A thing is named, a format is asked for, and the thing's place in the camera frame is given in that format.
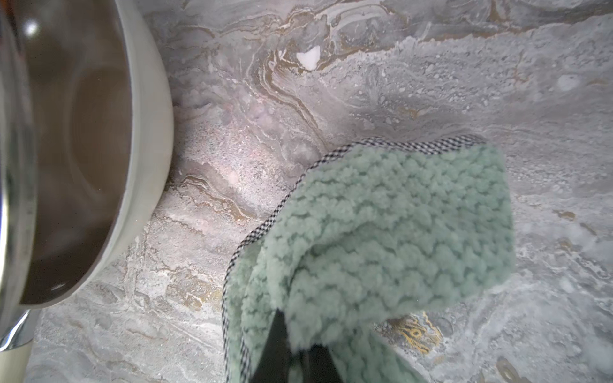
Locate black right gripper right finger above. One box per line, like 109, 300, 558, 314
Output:
300, 345, 343, 383

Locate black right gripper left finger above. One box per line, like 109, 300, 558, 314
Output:
250, 310, 292, 383

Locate green waffle cloth checkered trim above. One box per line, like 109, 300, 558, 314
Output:
222, 135, 516, 382

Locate glass pot lid black knob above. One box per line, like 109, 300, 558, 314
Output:
1, 1, 38, 334

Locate frying pan cream handle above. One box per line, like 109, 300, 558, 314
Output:
1, 1, 174, 382

